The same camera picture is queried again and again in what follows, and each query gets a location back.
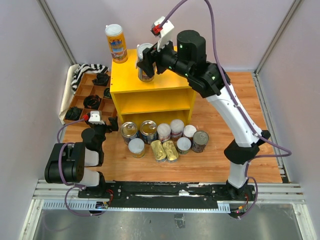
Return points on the rolled black belt top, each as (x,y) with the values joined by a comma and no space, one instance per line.
(101,79)

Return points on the rolled dark belt bottom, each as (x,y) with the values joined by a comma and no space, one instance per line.
(73,113)

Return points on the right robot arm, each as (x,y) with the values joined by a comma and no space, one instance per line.
(189,60)

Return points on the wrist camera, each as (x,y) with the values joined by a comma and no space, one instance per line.
(94,117)
(164,32)

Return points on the rolled green belt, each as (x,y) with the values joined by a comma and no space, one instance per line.
(106,93)

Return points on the rolled black belt middle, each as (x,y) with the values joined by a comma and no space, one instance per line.
(92,102)

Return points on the gold rectangular tin left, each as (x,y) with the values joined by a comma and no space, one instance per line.
(158,151)

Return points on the yellow shelf cabinet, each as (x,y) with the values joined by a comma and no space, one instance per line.
(167,97)

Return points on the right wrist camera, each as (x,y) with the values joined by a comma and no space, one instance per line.
(164,32)

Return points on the wooden divided tray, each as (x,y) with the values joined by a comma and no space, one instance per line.
(92,94)

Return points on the red white can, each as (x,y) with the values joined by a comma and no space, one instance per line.
(164,132)
(177,128)

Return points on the rolled black belt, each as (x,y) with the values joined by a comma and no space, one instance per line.
(92,102)
(101,79)

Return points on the gold rectangular tin right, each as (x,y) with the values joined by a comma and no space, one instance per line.
(171,151)

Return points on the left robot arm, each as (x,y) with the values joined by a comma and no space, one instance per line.
(69,162)

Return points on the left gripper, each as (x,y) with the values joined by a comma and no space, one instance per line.
(113,121)

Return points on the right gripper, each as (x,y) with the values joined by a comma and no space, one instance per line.
(147,63)

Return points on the gold rectangular tin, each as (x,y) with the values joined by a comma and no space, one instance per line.
(171,151)
(158,151)

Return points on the blue yellow can white lid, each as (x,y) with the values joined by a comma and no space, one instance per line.
(141,74)

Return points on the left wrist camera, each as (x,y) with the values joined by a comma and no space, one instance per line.
(94,117)

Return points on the striped cloth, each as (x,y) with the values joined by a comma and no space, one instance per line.
(86,69)

